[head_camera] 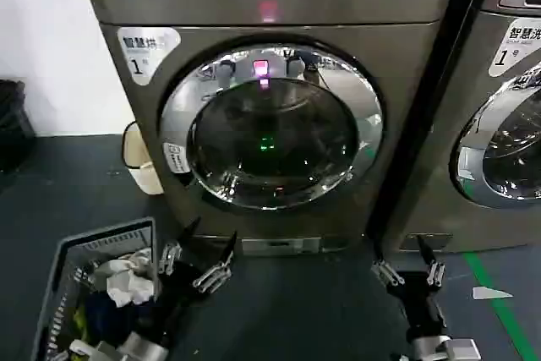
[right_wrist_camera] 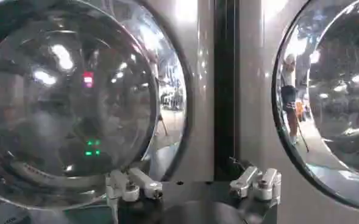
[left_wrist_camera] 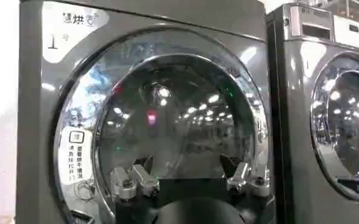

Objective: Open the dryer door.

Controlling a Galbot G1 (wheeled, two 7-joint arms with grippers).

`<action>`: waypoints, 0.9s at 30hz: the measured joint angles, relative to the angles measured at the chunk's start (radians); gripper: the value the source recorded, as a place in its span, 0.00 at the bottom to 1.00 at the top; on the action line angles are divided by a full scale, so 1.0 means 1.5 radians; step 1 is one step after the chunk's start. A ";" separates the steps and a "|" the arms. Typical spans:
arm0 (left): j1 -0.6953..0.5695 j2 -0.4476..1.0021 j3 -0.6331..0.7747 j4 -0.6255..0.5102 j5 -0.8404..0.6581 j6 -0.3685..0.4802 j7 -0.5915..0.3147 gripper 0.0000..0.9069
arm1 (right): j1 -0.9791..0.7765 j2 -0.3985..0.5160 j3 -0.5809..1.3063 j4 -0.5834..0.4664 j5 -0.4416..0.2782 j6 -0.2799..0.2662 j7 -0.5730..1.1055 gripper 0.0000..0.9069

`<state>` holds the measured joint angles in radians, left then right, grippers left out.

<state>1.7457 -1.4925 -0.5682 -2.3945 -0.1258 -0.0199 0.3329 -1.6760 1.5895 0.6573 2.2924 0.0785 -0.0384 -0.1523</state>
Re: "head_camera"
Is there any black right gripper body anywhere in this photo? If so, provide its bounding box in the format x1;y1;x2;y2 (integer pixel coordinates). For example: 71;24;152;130
396;271;450;337

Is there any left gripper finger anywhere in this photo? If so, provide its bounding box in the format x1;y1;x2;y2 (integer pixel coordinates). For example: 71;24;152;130
156;216;202;276
192;230;238;294

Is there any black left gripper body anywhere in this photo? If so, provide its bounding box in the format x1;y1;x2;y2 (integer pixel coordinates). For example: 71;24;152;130
155;258;205;347

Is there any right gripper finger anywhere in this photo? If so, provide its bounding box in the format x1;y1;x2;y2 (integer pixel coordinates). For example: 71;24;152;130
416;235;445;288
362;232;406;287

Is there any white crumpled cloth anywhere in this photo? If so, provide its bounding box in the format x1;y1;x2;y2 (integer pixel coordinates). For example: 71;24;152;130
95;249;156;308

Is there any white paper scrap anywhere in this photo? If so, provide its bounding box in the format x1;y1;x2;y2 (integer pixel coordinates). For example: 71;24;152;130
472;286;514;301

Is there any green floor tape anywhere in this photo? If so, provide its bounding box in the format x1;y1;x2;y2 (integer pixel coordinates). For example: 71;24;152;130
462;250;541;361

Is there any dark blue garment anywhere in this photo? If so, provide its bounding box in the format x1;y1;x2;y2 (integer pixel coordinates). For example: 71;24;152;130
84;291;158;347

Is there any small white door label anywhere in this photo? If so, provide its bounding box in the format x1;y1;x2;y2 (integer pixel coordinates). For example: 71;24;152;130
162;140;192;176

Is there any yellow-green garment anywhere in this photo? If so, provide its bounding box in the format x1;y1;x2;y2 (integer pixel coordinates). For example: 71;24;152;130
70;304;92;337

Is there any beige plastic bin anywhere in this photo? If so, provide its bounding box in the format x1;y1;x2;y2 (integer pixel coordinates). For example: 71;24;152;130
122;121;165;196

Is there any grey laundry basket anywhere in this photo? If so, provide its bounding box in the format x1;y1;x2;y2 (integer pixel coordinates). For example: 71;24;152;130
30;216;171;361

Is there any round chrome dryer door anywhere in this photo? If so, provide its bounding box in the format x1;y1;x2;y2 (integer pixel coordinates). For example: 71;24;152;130
448;63;541;212

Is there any grey dryer with control panel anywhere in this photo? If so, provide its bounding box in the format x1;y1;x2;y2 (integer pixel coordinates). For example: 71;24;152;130
380;0;541;254

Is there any round glass dryer door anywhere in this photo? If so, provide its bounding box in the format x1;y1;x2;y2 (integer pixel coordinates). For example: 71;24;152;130
158;41;385;212

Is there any black plastic bin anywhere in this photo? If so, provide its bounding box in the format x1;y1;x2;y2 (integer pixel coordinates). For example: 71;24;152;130
0;77;37;172

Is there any white number sticker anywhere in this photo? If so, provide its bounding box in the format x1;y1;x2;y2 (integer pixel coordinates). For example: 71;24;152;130
488;16;541;79
116;26;182;86

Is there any black frame post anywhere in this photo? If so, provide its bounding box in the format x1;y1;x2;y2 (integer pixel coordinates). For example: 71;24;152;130
363;0;505;252

